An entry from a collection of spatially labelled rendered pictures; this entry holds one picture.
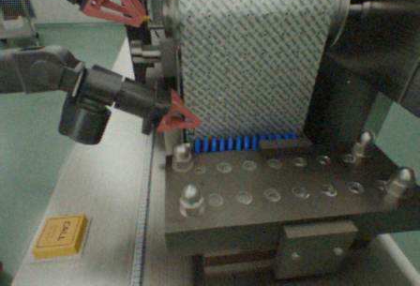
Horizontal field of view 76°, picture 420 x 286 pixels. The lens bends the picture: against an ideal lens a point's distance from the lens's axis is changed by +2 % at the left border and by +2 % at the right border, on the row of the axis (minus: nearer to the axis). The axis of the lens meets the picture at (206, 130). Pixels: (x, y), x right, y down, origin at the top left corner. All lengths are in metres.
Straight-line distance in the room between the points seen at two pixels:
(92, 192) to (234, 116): 0.35
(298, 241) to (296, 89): 0.26
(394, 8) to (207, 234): 0.44
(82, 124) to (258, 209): 0.30
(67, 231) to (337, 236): 0.44
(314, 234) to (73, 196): 0.48
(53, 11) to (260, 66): 6.16
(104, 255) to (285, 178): 0.34
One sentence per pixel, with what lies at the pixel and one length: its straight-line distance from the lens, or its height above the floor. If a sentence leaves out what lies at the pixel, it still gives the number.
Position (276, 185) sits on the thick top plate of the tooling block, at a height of 1.03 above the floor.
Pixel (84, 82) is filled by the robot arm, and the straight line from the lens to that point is 0.46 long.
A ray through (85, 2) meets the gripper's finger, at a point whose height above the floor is 1.28.
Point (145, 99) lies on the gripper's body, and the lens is 0.45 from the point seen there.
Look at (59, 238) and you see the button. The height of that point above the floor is 0.92.
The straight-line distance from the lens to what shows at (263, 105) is 0.50.
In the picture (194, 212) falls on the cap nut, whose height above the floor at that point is 1.04.
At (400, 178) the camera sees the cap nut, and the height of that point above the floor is 1.06.
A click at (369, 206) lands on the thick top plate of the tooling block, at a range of 0.47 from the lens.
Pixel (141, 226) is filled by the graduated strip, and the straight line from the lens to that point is 0.56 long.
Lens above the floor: 1.34
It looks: 35 degrees down
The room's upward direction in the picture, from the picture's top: straight up
